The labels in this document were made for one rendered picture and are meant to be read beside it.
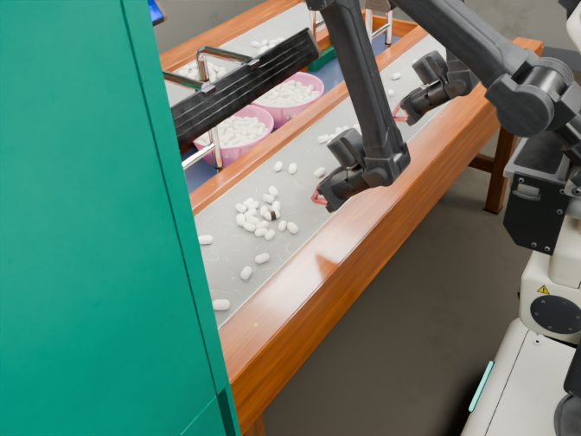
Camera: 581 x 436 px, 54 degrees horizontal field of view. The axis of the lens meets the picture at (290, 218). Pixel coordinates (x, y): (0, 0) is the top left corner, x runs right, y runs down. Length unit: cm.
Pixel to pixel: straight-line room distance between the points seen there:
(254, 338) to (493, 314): 129
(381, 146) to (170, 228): 49
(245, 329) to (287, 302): 11
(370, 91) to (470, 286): 143
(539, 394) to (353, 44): 111
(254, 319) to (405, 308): 113
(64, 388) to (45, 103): 33
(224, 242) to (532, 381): 92
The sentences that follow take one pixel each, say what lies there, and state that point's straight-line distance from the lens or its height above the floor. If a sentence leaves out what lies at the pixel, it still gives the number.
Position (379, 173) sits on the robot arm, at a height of 102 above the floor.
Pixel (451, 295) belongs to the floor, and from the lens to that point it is 229.
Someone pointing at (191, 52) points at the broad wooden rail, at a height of 77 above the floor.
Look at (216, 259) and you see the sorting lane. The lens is 135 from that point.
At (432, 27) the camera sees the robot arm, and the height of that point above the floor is 132.
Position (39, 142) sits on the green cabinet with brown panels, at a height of 139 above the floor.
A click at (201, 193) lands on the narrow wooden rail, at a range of 152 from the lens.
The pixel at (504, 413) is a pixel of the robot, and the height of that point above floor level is 28.
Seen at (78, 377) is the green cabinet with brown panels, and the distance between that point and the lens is 73.
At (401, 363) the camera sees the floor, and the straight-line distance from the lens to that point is 206.
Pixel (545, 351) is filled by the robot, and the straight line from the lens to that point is 183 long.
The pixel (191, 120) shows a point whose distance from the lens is 120.
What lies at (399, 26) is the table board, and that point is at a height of 72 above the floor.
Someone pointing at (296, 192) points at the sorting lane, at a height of 74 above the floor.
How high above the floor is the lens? 165
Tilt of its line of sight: 39 degrees down
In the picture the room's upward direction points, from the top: 4 degrees counter-clockwise
